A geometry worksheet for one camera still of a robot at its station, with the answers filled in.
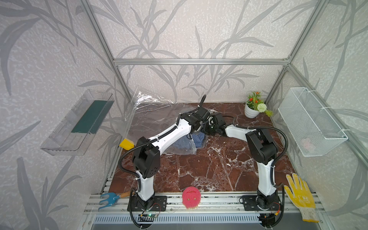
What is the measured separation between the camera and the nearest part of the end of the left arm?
62 centimetres

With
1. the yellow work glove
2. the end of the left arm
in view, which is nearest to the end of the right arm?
the end of the left arm

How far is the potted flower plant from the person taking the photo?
1.01 m

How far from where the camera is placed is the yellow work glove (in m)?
0.71

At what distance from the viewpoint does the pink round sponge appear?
2.37 ft

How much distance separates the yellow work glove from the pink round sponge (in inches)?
19.2

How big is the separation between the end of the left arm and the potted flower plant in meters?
0.48

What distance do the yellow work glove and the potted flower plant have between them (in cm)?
43
